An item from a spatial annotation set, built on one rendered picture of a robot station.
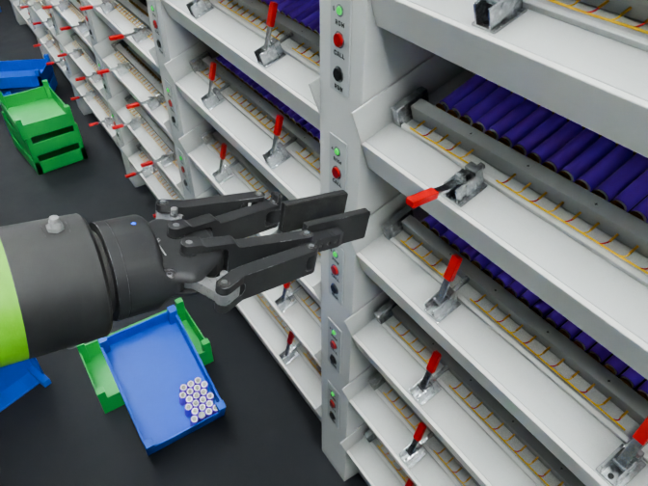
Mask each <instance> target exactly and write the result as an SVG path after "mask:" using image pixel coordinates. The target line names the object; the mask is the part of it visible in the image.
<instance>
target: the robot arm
mask: <svg viewBox="0 0 648 486"><path fill-rule="evenodd" d="M347 197H348V193H347V192H346V191H344V190H338V191H334V192H329V193H324V194H319V195H314V196H309V197H305V198H300V199H295V200H290V201H285V202H282V194H280V193H278V192H272V193H271V200H267V199H265V194H264V193H263V192H261V191H253V192H245V193H237V194H229V195H222V196H214V197H206V198H199V199H192V200H184V201H183V200H165V199H161V200H158V201H156V203H155V209H156V210H155V211H156V219H155V220H152V221H150V222H147V221H146V220H145V219H144V218H143V217H141V216H139V215H128V216H123V217H118V218H113V219H107V220H102V221H97V222H91V223H90V224H88V223H87V221H86V220H85V218H83V217H82V216H81V215H79V214H77V213H74V214H69V215H63V216H57V215H51V216H49V218H46V219H41V220H36V221H30V222H25V223H19V224H13V225H8V226H3V227H0V367H3V366H6V365H12V364H15V363H19V362H22V361H25V360H29V359H33V358H36V357H38V356H42V355H45V354H49V353H52V352H55V351H59V350H62V349H66V348H67V349H73V348H75V347H76V346H77V345H78V344H82V343H85V342H88V341H92V340H95V339H99V338H104V337H107V336H108V335H109V333H110V332H111V330H112V326H113V320H114V321H120V320H123V319H126V318H129V317H133V316H136V315H140V314H143V313H147V312H150V311H156V310H159V309H160V308H161V307H162V306H163V305H164V303H165V302H166V301H168V300H169V299H170V298H171V297H174V296H181V295H182V296H194V295H197V294H199V293H201V294H202V295H204V296H206V297H208V298H210V299H212V300H213V301H215V303H214V309H215V310H216V311H217V312H219V313H226V312H228V311H230V310H231V309H232V308H234V307H235V306H236V305H237V304H238V303H240V302H241V301H242V300H244V299H247V298H250V297H252V296H255V295H257V294H259V293H262V292H264V291H267V290H270V289H272V288H275V287H277V286H280V285H283V284H287V283H289V282H292V281H295V280H297V279H300V278H302V277H305V276H307V275H309V274H312V273H313V272H314V268H315V263H316V259H317V253H319V252H322V251H326V250H330V249H334V248H336V247H338V246H340V245H341V244H343V243H347V242H351V241H354V240H358V239H362V238H364V237H365V232H366V228H367V224H368V219H369V215H370V211H369V210H367V209H366V208H361V209H357V210H353V211H348V212H344V211H345V206H346V202H347ZM248 203H251V205H250V206H248ZM182 215H183V216H182ZM279 223H280V225H279ZM277 226H279V230H280V231H281V232H282V233H276V234H269V235H262V236H255V237H249V236H252V235H255V234H258V233H260V232H263V231H266V230H270V229H273V228H275V227H277ZM299 229H302V230H299ZM293 230H297V231H293ZM289 231H290V232H289ZM246 237H248V238H246Z"/></svg>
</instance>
